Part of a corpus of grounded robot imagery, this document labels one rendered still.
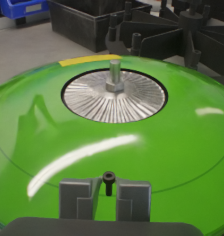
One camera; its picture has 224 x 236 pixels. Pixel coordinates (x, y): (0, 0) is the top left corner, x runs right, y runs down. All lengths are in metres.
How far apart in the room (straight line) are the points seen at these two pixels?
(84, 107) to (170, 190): 0.11
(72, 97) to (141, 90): 0.07
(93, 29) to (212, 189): 0.62
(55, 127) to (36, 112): 0.03
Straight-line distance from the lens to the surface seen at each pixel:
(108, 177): 0.17
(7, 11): 1.04
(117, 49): 0.65
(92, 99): 0.29
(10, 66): 0.80
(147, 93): 0.31
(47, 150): 0.25
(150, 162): 0.24
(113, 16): 0.67
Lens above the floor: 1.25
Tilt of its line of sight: 35 degrees down
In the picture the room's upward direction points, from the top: 1 degrees clockwise
